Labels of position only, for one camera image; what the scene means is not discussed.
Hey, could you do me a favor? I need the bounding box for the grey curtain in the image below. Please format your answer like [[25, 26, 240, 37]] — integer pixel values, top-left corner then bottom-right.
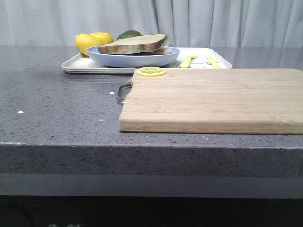
[[0, 0, 303, 48]]

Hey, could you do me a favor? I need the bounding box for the green lime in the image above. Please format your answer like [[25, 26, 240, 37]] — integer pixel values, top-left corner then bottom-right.
[[117, 30, 142, 40]]

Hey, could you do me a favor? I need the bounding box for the yellow lemon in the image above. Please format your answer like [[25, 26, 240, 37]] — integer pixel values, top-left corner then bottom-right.
[[90, 32, 114, 45], [74, 33, 101, 56]]

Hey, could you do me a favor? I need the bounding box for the bread slice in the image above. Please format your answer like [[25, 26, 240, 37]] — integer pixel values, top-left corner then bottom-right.
[[98, 34, 168, 54], [130, 47, 173, 56]]

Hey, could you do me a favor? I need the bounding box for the lemon slice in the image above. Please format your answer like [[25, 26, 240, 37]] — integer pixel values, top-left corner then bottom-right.
[[136, 66, 166, 77]]

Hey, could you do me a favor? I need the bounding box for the yellow plastic knife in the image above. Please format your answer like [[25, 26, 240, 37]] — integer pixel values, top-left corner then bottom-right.
[[206, 56, 221, 69]]

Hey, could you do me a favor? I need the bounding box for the wooden cutting board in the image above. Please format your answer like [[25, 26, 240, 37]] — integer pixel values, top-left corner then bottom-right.
[[119, 69, 303, 134]]

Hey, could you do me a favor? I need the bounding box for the rear yellow lemon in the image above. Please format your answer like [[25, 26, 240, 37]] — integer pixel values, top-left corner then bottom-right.
[[90, 32, 114, 45]]

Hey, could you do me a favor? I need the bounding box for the light blue plate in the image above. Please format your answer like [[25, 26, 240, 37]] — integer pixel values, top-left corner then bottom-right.
[[87, 46, 180, 68]]

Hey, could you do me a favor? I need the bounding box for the front yellow lemon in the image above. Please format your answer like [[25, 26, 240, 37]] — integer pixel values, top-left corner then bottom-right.
[[74, 33, 101, 56]]

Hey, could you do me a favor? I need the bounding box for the white rectangular tray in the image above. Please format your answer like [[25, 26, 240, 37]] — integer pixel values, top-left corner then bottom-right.
[[61, 47, 232, 74]]

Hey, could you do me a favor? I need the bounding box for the yellow plastic fork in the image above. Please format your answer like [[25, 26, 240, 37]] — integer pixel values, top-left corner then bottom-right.
[[179, 53, 197, 68]]

